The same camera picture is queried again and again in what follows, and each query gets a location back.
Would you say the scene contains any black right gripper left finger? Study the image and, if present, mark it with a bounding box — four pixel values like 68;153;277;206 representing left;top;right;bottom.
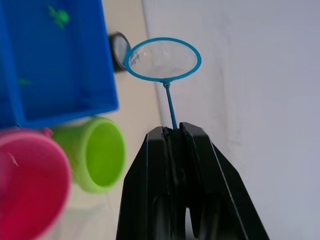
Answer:
115;126;181;240

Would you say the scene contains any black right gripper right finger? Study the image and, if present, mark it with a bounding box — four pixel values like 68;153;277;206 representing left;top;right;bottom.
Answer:
178;121;270;240

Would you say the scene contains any blue fish net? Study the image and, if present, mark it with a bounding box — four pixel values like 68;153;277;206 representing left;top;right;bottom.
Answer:
124;36;202;130

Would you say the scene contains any green plastic bucket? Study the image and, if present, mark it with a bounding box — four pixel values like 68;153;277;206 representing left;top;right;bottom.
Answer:
52;116;127;194

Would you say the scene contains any pink plastic bucket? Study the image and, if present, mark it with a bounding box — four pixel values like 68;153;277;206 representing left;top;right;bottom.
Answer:
0;127;73;240

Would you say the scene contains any blue plastic tub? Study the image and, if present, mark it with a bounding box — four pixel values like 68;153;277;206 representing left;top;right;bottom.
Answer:
0;0;119;130

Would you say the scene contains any green toy fish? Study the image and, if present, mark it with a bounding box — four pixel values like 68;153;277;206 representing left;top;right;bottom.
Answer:
47;4;70;31

